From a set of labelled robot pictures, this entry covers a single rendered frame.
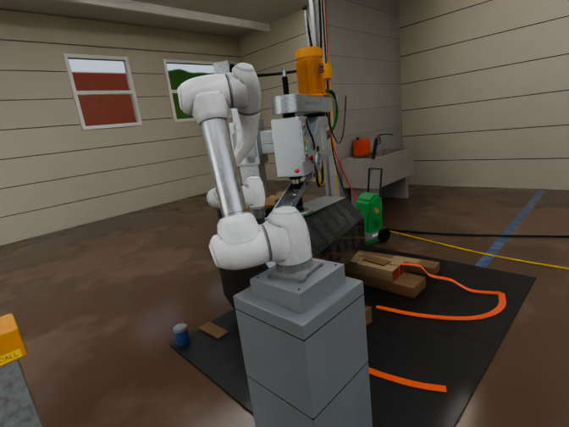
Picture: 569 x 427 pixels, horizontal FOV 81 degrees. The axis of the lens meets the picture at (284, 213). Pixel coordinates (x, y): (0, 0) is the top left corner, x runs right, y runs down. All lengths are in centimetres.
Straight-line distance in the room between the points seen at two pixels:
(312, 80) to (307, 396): 243
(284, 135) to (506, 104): 493
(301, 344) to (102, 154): 732
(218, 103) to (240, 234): 50
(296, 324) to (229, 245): 37
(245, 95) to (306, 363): 103
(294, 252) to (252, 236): 17
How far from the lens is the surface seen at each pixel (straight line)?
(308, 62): 310
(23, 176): 789
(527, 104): 676
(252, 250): 127
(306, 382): 137
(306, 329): 124
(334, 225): 264
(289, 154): 244
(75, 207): 808
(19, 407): 117
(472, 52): 698
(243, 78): 138
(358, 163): 530
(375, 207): 402
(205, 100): 134
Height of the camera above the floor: 146
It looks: 14 degrees down
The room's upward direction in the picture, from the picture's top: 7 degrees counter-clockwise
